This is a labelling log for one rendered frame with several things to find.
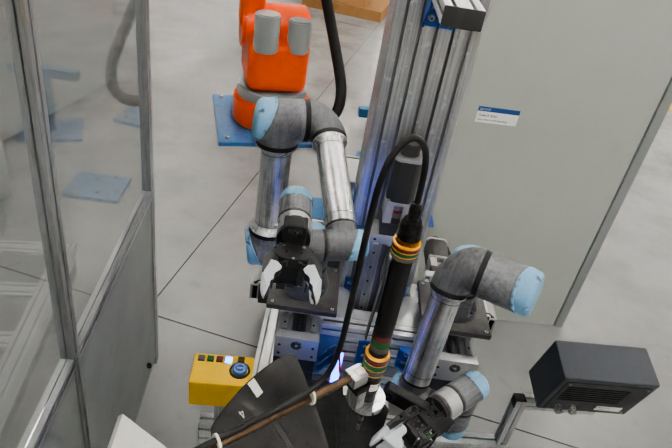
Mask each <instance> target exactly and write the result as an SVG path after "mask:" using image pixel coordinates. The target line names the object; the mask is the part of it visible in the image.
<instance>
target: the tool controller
mask: <svg viewBox="0 0 672 448"><path fill-rule="evenodd" d="M529 375H530V380H531V385H532V389H533V394H534V398H535V402H536V407H538V408H549V409H554V412H555V413H556V414H561V413H563V410H568V413H569V415H575V414H577V411H587V412H599V413H612V414H625V413H626V412H628V411H629V410H630V409H632V408H633V407H634V406H635V405H637V404H638V403H639V402H641V401H642V400H643V399H644V398H646V397H647V396H648V395H650V394H651V393H652V392H654V391H655V390H656V389H657V388H659V387H660V384H659V381H658V378H657V376H656V373H655V370H654V368H653V365H652V362H651V360H650V357H649V354H648V352H647V349H645V348H637V347H626V346H615V345H604V344H593V343H582V342H571V341H560V340H556V341H555V342H554V343H553V344H552V345H551V346H550V347H549V348H548V350H547V351H546V352H545V353H544V354H543V355H542V356H541V358H540V359H539V360H538V361H537V362H536V363H535V365H534V366H533V367H532V368H531V369H530V370H529Z"/></svg>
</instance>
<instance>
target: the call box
mask: <svg viewBox="0 0 672 448"><path fill-rule="evenodd" d="M199 354H201V355H206V356H205V361H198V356H199ZM208 355H213V356H215V357H214V362H209V361H207V357H208ZM217 356H223V357H224V358H223V362H222V363H221V362H216V358H217ZM226 357H233V359H232V363H225V359H226ZM254 361H255V360H254V358H250V357H245V362H244V364H246V365H247V368H248V370H247V373H246V375H244V376H241V377H238V376H235V375H234V374H233V373H232V367H233V365H234V364H235V363H239V362H238V356H226V355H214V354H203V353H196V354H195V357H194V361H193V366H192V370H191V374H190V378H189V393H188V402H189V404H195V405H209V406H222V407H225V406H226V405H227V404H228V402H229V401H230V400H231V399H232V398H233V396H234V395H235V394H236V393H237V392H238V391H239V390H240V389H241V388H242V387H243V386H244V385H245V384H246V383H247V382H248V381H249V380H250V379H251V378H252V377H253V371H254Z"/></svg>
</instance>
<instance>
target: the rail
mask: <svg viewBox="0 0 672 448"><path fill-rule="evenodd" d="M213 423H214V413H205V412H201V415H200V420H199V426H198V442H206V441H208V440H210V439H212V436H211V426H212V424H213ZM508 447H509V446H508V443H507V445H497V444H496V440H495V437H494V434H488V433H474V432H465V433H464V435H463V436H462V437H461V438H460V439H458V440H448V439H445V438H444V437H442V435H440V436H439V437H438V438H437V439H436V440H435V442H434V443H433V444H432V446H431V447H430V448H508Z"/></svg>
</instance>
